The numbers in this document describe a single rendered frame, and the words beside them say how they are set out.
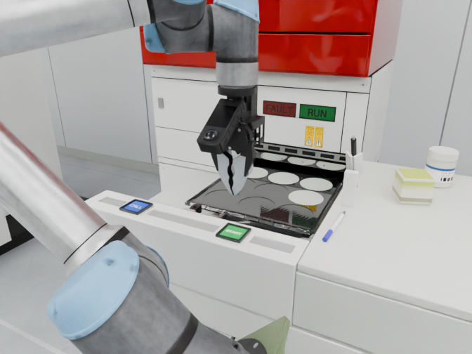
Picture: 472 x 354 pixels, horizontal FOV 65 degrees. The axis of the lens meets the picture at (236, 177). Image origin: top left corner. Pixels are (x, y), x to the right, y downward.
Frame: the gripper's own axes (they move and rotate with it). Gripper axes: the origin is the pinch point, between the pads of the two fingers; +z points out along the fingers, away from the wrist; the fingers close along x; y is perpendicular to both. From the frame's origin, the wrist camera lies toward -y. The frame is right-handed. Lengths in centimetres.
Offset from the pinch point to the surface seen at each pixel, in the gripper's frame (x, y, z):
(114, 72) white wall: 234, 203, 11
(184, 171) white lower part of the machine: 54, 57, 26
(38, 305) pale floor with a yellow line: 131, 29, 106
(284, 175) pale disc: 7, 49, 16
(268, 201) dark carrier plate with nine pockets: 4.2, 29.2, 16.1
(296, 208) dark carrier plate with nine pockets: -4.1, 28.8, 16.1
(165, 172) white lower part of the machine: 63, 57, 28
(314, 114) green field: 1, 58, -3
